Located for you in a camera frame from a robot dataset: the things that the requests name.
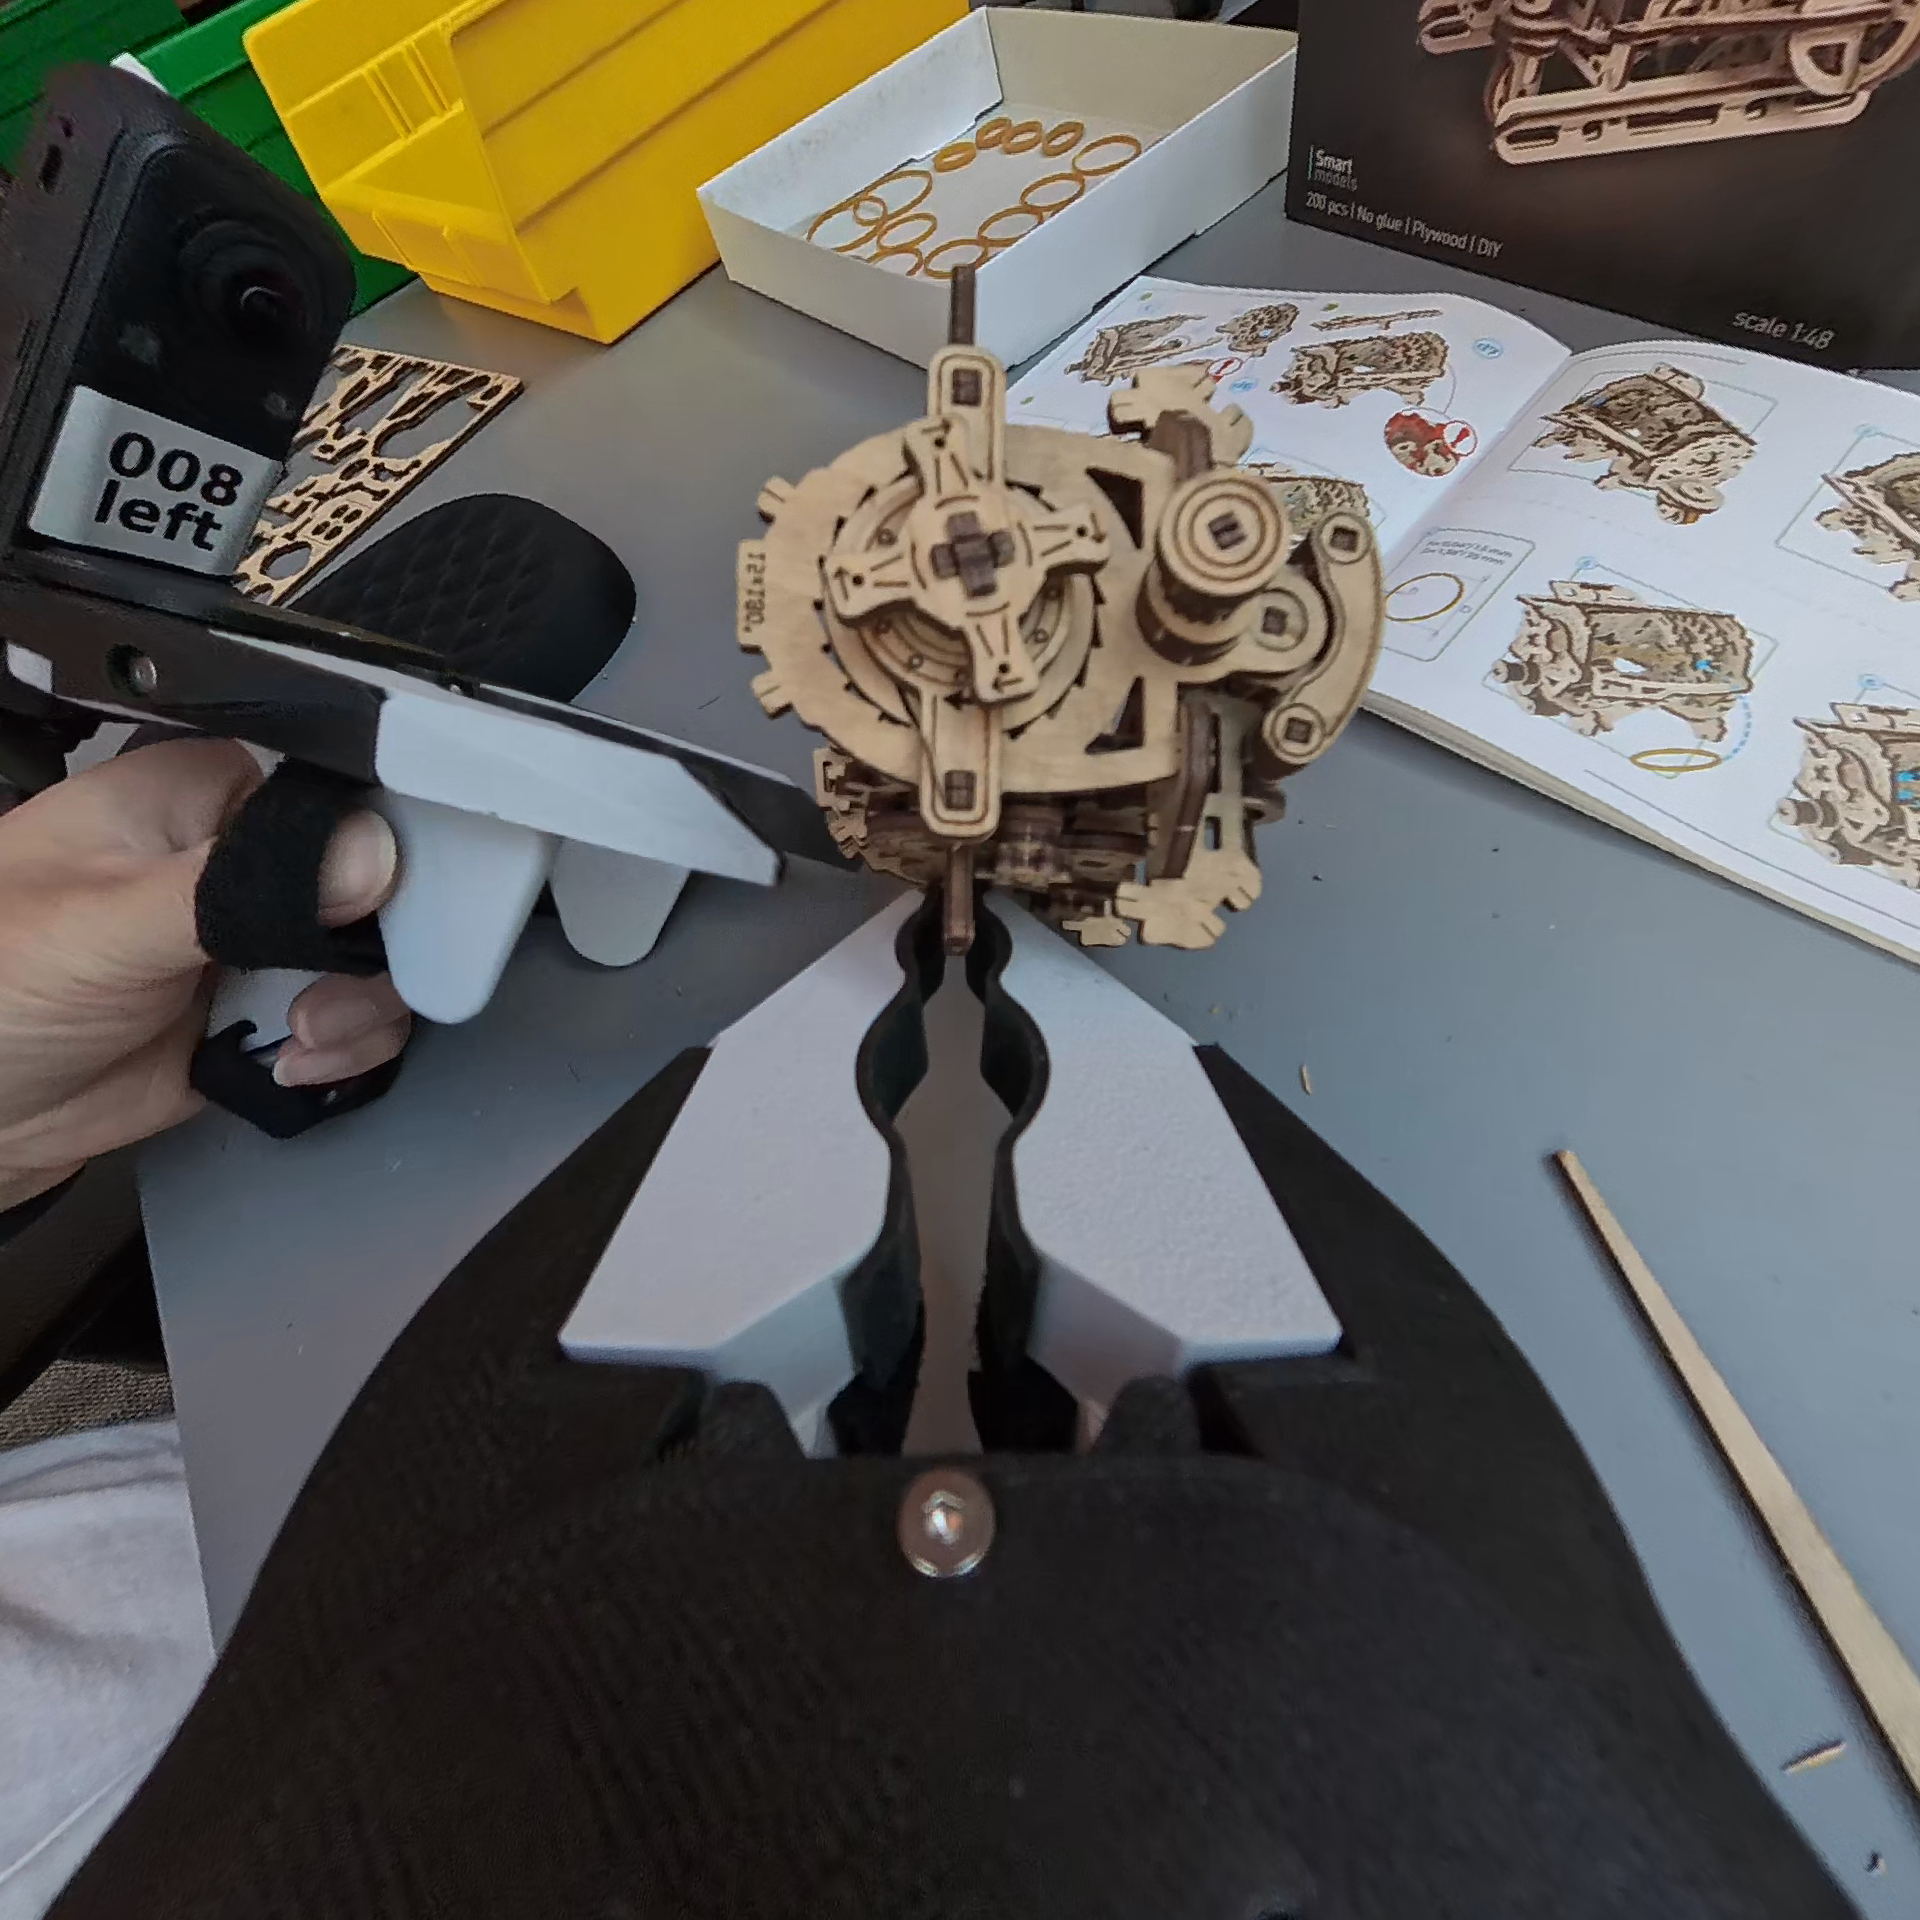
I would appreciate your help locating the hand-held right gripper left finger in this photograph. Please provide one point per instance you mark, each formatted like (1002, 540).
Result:
(751, 1200)

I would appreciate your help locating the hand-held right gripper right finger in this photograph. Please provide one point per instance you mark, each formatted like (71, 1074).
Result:
(1156, 1200)

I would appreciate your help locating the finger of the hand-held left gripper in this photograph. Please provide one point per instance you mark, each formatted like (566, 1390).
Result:
(599, 796)

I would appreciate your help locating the wooden mechanical model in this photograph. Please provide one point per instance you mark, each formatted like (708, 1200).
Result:
(974, 600)

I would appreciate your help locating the person's left hand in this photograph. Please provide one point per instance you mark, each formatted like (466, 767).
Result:
(107, 932)

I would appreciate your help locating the plywood parts sheet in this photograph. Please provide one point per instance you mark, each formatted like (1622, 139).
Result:
(436, 395)

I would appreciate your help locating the white cardboard tray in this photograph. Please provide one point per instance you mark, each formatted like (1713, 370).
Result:
(780, 254)

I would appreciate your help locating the thin wooden stick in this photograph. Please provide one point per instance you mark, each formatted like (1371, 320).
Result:
(1694, 1382)

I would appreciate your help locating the open instruction booklet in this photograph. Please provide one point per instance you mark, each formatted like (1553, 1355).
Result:
(1441, 692)

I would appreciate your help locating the yellow plastic bin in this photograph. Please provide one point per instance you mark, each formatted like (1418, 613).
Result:
(525, 181)

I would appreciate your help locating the green plastic bin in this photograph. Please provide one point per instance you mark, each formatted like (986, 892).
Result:
(195, 60)

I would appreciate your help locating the pile of yellow rubber bands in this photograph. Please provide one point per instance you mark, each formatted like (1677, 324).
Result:
(901, 195)

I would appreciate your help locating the person's white shirt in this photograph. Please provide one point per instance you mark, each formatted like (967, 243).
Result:
(77, 1652)

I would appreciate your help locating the dark model kit box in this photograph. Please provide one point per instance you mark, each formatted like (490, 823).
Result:
(1651, 226)

